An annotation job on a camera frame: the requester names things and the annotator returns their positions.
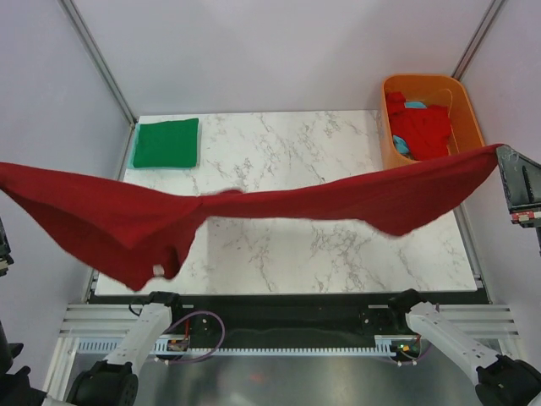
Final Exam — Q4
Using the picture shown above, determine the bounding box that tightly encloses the dark red t shirt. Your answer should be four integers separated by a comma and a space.
1, 145, 498, 290

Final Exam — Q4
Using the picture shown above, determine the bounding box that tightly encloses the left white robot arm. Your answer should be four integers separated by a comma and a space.
1, 303, 186, 405

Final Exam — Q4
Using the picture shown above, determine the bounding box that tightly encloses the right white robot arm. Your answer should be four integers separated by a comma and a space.
386, 145, 540, 405

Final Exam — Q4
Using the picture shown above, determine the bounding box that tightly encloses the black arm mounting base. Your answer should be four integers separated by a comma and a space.
86, 289, 491, 351

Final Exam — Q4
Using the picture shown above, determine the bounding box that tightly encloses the bright red t shirt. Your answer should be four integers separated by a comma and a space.
385, 92, 452, 161

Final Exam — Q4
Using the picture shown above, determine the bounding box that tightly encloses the orange plastic basket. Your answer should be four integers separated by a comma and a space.
380, 74, 484, 169

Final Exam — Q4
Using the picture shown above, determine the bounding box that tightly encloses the light blue t shirt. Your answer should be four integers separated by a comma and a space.
392, 101, 427, 159

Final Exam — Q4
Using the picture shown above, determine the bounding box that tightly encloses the folded green t shirt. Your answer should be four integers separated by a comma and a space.
134, 118, 199, 169

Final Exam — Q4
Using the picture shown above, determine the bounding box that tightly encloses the folded teal t shirt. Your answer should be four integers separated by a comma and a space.
126, 123, 140, 169

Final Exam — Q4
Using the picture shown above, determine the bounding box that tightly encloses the right aluminium frame post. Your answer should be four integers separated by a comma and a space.
451, 0, 508, 81

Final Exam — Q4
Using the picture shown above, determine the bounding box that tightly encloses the aluminium frame post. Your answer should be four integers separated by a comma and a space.
57, 0, 137, 124
451, 0, 508, 81

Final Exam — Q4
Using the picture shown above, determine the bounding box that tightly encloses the white slotted cable duct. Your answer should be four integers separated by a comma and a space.
78, 333, 439, 355

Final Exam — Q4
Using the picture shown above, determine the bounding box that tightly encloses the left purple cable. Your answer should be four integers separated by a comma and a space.
154, 310, 225, 367

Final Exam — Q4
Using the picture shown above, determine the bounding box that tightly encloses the left aluminium frame post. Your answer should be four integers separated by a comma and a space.
57, 0, 137, 124

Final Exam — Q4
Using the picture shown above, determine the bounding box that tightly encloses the aluminium rail profile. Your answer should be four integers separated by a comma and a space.
59, 304, 519, 339

